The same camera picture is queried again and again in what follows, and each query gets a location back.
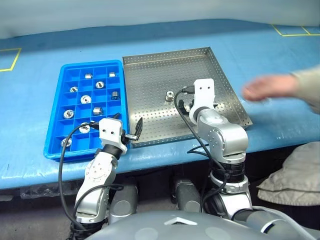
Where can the perforated metal tray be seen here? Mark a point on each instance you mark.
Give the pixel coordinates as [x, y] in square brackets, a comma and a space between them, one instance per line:
[150, 82]

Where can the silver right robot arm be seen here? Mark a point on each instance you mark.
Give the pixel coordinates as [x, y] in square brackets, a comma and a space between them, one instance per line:
[225, 137]

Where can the blue compartment tray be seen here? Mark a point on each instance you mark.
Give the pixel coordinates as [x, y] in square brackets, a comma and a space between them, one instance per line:
[52, 125]

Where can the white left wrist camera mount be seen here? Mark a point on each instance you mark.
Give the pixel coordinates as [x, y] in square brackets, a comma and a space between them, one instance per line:
[110, 130]

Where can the person's bare hand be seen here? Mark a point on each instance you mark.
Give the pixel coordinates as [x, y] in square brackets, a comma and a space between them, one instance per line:
[270, 87]

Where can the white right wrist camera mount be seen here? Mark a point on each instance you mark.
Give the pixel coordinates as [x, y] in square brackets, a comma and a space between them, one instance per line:
[203, 92]

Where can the grey robot torso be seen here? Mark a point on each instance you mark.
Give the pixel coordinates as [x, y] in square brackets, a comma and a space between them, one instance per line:
[160, 227]

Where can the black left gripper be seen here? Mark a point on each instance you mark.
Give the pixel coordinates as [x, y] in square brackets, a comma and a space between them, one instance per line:
[123, 138]

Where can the beige fabric bundle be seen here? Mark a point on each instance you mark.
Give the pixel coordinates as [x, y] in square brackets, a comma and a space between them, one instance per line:
[292, 180]

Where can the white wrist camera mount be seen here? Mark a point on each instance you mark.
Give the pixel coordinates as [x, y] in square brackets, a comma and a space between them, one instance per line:
[110, 130]
[203, 92]

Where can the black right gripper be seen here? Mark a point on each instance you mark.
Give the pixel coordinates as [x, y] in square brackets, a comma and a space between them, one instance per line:
[192, 103]

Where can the person's forearm beige sleeve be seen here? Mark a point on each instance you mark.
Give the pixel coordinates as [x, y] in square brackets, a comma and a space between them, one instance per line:
[308, 85]

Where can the dark grey rounded cylinder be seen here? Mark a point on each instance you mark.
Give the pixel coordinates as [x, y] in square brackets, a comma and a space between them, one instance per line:
[186, 195]

